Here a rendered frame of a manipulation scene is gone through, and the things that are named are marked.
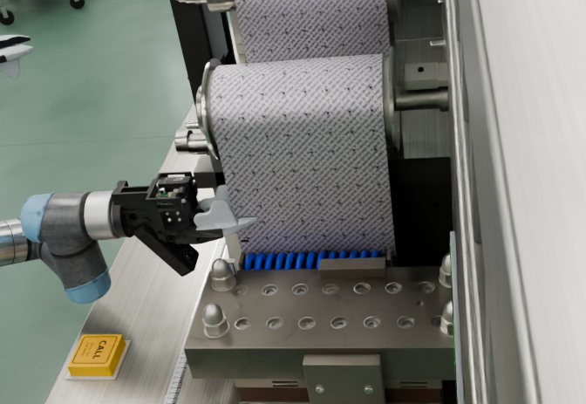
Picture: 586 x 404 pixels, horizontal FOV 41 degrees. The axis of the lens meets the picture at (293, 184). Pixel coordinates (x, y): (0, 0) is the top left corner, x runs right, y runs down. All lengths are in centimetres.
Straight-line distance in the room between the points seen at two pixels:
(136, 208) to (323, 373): 38
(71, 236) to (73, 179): 241
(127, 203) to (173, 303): 25
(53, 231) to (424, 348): 58
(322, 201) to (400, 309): 19
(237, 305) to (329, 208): 19
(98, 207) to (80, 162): 256
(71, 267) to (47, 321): 163
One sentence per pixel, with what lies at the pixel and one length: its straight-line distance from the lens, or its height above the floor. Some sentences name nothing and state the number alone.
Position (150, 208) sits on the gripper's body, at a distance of 116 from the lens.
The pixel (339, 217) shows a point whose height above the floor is 109.
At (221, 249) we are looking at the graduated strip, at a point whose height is 90.
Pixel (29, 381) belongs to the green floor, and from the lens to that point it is 272.
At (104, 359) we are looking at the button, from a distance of 128.
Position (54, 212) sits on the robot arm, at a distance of 124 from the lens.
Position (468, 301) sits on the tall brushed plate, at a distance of 49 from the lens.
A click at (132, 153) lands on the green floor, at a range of 372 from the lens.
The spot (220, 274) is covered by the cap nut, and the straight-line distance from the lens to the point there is 115.
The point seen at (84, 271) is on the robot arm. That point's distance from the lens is 129.
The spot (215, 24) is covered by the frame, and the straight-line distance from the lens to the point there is 151.
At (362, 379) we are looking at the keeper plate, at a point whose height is 99.
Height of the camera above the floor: 177
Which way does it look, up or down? 33 degrees down
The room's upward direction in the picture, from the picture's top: 10 degrees counter-clockwise
